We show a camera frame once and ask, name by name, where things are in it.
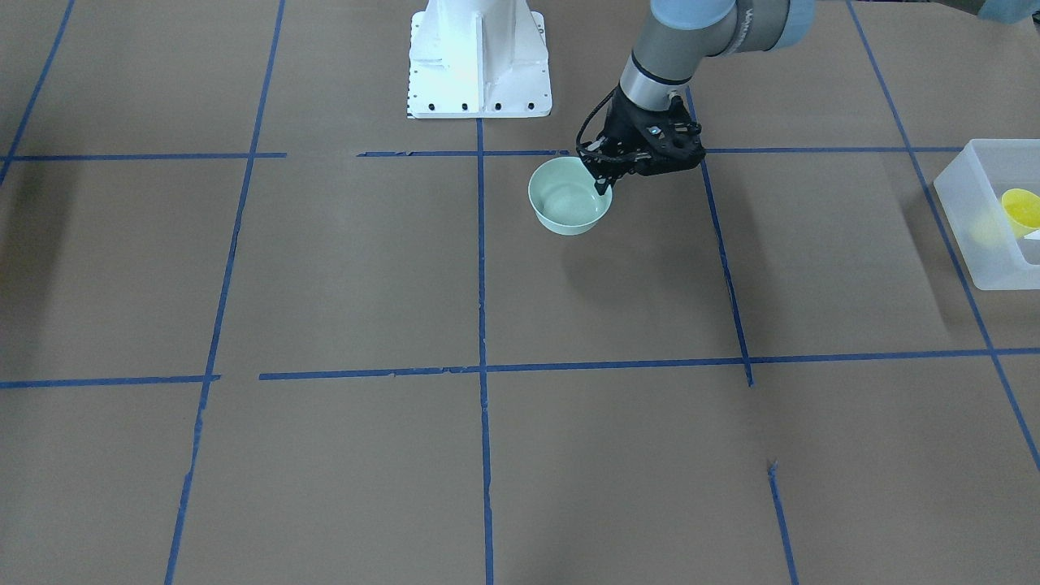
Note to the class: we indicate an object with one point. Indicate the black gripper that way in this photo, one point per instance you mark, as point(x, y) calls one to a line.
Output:
point(626, 122)

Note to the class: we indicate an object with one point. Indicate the light green bowl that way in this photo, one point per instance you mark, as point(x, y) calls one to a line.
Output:
point(564, 199)

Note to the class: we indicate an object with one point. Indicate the yellow plastic cup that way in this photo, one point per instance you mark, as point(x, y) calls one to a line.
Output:
point(1017, 217)

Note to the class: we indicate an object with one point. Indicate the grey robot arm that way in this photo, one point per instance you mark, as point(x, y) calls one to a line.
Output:
point(678, 35)

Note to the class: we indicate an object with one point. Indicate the translucent plastic box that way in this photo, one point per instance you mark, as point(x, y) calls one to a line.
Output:
point(970, 190)

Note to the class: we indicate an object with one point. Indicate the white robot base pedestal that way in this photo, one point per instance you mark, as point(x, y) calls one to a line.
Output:
point(478, 60)

